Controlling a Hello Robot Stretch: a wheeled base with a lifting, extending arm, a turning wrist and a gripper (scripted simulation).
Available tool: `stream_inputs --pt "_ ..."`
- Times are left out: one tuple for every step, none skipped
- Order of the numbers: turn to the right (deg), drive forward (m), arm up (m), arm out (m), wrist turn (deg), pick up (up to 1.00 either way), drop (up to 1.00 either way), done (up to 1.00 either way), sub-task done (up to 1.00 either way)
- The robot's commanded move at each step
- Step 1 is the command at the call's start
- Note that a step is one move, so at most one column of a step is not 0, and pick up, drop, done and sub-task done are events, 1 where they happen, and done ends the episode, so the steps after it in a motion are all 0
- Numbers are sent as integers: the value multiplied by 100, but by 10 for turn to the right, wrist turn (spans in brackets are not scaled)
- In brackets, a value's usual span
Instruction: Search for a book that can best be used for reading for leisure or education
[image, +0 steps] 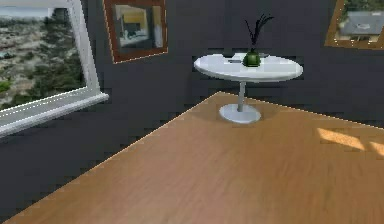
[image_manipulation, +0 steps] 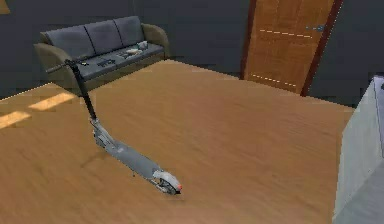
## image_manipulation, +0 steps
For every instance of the pale open book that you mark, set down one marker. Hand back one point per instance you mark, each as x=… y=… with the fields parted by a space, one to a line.
x=130 y=52

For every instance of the grey kick scooter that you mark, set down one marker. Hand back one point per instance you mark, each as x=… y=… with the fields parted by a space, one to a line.
x=133 y=160

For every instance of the pale grey crumpled cloth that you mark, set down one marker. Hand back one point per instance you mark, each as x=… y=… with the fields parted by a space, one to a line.
x=143 y=44

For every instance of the black remote control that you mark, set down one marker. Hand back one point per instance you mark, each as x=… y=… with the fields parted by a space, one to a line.
x=106 y=62

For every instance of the brown wooden room door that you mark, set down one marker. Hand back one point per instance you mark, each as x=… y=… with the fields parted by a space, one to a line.
x=283 y=43

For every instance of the grey sofa with tan arms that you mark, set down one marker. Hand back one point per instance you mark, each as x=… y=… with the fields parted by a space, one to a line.
x=100 y=40

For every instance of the small black yellow object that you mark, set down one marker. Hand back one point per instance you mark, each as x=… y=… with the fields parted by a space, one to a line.
x=82 y=63

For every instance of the pale grey cabinet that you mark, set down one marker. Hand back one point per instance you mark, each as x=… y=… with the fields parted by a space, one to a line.
x=361 y=156

